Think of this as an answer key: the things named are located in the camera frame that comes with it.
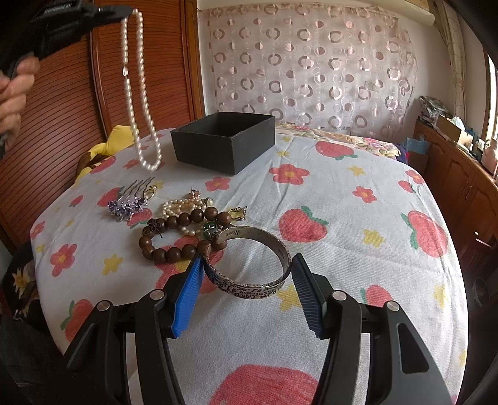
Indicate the gold earring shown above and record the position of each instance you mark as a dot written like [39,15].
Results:
[196,196]

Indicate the yellow gold pendant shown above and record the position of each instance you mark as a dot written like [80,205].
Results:
[236,213]

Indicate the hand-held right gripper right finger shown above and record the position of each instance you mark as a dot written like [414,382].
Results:
[307,296]

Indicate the circle patterned sheer cloth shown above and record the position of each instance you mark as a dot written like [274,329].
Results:
[311,78]

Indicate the floral quilt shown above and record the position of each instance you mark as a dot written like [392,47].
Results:
[350,141]

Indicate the green jade pendant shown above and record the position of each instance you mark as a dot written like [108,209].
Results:
[206,230]

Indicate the person's left hand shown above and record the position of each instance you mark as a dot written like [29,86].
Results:
[15,93]

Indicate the stack of magazines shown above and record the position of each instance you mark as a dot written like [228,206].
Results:
[434,107]

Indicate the brown wooden slatted wardrobe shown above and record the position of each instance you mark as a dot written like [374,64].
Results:
[66,117]

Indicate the blue plastic bag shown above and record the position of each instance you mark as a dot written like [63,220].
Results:
[416,150]

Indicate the engraved silver bangle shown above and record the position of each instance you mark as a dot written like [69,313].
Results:
[249,290]

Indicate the yellow plush toy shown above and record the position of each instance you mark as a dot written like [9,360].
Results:
[116,138]

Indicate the beige window curtain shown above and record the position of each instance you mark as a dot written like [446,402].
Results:
[453,50]

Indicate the long wooden cabinet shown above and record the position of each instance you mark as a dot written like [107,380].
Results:
[455,175]

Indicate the open cardboard box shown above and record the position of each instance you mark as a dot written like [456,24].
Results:
[453,130]

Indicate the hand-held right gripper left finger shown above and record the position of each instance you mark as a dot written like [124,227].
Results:
[188,296]

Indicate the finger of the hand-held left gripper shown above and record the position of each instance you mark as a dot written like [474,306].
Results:
[113,15]

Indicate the purple flower hair comb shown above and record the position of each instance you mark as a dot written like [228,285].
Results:
[124,208]

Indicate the dark floral cloth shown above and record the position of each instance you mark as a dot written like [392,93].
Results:
[17,284]

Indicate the black square box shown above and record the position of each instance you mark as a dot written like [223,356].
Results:
[210,155]

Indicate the strawberry flower print blanket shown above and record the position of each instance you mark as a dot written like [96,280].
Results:
[311,187]

